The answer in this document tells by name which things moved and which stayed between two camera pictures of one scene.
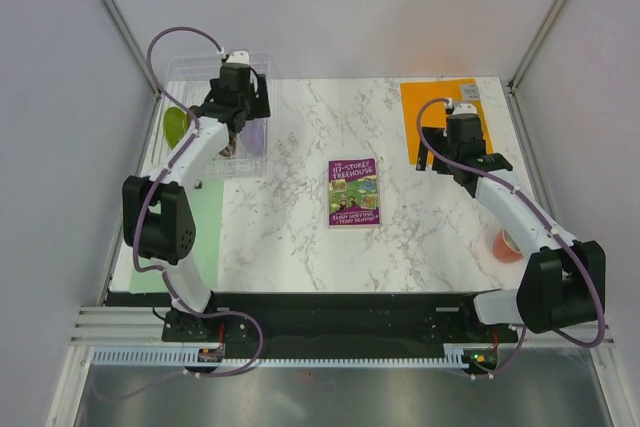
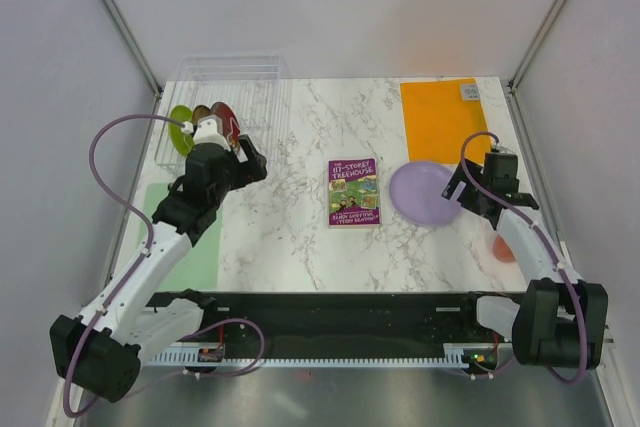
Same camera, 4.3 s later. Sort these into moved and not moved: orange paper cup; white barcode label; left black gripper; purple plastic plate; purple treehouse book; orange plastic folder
Moved: left black gripper; purple plastic plate
Not moved: orange plastic folder; white barcode label; orange paper cup; purple treehouse book
